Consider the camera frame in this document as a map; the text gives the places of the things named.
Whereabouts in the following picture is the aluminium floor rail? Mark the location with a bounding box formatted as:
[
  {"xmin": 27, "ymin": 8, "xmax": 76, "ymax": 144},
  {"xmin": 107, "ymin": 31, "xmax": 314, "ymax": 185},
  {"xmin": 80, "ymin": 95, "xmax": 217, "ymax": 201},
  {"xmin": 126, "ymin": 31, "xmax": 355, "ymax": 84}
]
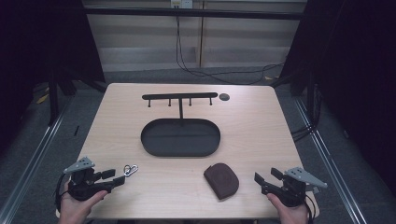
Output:
[
  {"xmin": 293, "ymin": 97, "xmax": 370, "ymax": 224},
  {"xmin": 0, "ymin": 102, "xmax": 71, "ymax": 224}
]

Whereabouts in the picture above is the yellow floor tape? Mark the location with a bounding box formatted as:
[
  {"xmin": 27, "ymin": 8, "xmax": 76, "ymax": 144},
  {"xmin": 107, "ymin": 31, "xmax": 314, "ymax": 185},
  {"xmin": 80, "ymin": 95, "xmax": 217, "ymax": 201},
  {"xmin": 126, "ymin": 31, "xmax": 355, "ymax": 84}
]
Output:
[{"xmin": 35, "ymin": 92, "xmax": 50, "ymax": 105}]

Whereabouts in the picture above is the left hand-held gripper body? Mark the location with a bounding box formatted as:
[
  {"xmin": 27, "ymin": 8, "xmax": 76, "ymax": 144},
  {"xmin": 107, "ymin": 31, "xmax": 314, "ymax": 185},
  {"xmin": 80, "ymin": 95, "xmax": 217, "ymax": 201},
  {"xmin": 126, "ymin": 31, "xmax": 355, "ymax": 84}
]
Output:
[{"xmin": 63, "ymin": 156, "xmax": 114, "ymax": 202}]

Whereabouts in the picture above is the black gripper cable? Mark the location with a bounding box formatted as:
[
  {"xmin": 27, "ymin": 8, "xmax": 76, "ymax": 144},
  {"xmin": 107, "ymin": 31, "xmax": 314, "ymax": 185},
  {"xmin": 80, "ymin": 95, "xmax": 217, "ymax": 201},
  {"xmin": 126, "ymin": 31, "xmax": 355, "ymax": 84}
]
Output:
[
  {"xmin": 54, "ymin": 173, "xmax": 70, "ymax": 213},
  {"xmin": 303, "ymin": 193, "xmax": 317, "ymax": 224}
]

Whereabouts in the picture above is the person's left hand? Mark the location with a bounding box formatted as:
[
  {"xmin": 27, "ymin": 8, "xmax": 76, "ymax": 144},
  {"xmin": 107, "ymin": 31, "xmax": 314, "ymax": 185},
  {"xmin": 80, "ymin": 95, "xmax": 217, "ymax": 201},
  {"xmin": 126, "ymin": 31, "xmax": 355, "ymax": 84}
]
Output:
[{"xmin": 58, "ymin": 183, "xmax": 109, "ymax": 224}]

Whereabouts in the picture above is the brown leather pouch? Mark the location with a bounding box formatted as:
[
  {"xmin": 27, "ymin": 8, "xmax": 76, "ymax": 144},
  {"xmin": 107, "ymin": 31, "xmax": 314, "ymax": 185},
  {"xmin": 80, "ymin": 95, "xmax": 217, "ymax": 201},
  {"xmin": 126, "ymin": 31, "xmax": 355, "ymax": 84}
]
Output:
[{"xmin": 203, "ymin": 162, "xmax": 240, "ymax": 201}]

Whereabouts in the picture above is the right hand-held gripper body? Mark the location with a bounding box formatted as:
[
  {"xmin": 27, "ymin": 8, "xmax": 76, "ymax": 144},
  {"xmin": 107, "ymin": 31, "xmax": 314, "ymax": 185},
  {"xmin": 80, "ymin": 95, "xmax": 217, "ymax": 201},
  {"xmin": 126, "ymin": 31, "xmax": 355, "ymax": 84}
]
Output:
[{"xmin": 261, "ymin": 166, "xmax": 329, "ymax": 208}]

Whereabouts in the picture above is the person's right hand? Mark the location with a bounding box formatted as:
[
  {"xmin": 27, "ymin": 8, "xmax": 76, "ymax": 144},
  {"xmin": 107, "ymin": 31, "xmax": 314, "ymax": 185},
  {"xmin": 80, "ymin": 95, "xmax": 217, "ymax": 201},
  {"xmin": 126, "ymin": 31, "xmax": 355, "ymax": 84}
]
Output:
[{"xmin": 266, "ymin": 192, "xmax": 310, "ymax": 224}]

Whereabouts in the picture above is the long black wall cable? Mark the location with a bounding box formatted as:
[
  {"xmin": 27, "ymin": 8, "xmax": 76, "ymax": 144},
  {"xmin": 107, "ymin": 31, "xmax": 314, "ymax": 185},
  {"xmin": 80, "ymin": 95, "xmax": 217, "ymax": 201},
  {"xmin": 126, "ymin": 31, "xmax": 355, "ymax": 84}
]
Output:
[{"xmin": 175, "ymin": 15, "xmax": 285, "ymax": 86}]

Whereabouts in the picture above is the black key rack with tray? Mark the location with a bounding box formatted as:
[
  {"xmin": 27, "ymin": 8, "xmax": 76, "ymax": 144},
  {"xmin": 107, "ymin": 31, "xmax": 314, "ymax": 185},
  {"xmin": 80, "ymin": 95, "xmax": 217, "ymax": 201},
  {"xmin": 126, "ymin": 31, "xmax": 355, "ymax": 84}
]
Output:
[{"xmin": 140, "ymin": 91, "xmax": 221, "ymax": 158}]

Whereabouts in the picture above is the white wall socket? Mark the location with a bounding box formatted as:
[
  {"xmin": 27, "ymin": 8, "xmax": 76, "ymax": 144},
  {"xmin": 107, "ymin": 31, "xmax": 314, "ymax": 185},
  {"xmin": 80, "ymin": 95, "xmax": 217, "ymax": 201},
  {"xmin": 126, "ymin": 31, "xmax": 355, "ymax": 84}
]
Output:
[{"xmin": 170, "ymin": 0, "xmax": 194, "ymax": 9}]

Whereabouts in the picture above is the bundle of black floor cables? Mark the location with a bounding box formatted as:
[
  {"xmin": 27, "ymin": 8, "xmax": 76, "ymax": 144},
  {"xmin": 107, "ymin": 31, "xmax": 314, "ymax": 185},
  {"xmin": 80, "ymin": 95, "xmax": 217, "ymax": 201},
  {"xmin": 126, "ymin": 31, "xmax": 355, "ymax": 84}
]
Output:
[{"xmin": 290, "ymin": 123, "xmax": 316, "ymax": 143}]

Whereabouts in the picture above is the silver carabiner keyring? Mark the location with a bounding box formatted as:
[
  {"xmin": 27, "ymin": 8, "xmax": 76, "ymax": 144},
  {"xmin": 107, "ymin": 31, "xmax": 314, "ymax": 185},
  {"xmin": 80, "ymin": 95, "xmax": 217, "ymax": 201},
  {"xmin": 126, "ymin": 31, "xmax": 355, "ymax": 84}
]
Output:
[{"xmin": 122, "ymin": 163, "xmax": 139, "ymax": 178}]

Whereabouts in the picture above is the dark curtain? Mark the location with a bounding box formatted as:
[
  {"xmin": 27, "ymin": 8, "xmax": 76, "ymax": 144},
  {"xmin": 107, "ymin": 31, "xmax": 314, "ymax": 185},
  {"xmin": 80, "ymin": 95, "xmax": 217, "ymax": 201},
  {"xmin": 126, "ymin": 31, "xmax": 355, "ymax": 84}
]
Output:
[
  {"xmin": 278, "ymin": 0, "xmax": 396, "ymax": 197},
  {"xmin": 0, "ymin": 0, "xmax": 106, "ymax": 157}
]

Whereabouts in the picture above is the black metal stand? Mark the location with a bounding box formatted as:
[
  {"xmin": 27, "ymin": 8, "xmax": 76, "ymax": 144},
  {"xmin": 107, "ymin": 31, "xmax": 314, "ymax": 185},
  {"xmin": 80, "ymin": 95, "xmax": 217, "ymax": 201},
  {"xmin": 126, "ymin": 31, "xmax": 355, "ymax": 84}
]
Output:
[
  {"xmin": 47, "ymin": 69, "xmax": 61, "ymax": 127},
  {"xmin": 305, "ymin": 73, "xmax": 316, "ymax": 129}
]

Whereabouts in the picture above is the black horizontal frame bar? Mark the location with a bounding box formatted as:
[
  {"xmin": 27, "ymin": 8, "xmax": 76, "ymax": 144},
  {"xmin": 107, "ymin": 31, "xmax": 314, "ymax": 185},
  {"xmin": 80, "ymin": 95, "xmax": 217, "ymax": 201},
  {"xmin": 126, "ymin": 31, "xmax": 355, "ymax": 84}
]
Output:
[{"xmin": 83, "ymin": 7, "xmax": 308, "ymax": 21}]

